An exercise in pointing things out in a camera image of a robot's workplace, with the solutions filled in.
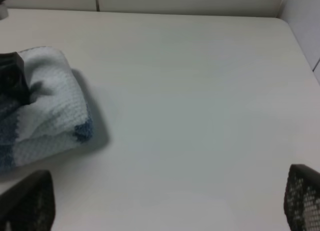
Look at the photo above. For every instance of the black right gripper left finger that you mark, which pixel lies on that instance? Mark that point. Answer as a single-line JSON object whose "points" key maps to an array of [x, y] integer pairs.
{"points": [[29, 205]]}

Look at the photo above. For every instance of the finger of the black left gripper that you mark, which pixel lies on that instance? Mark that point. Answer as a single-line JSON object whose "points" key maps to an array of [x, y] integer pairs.
{"points": [[13, 82]]}

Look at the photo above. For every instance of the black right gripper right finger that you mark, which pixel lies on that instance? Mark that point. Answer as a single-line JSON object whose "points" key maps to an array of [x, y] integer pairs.
{"points": [[302, 198]]}

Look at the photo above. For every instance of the blue white striped towel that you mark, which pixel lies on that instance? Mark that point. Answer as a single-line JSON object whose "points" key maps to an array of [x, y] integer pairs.
{"points": [[56, 120]]}

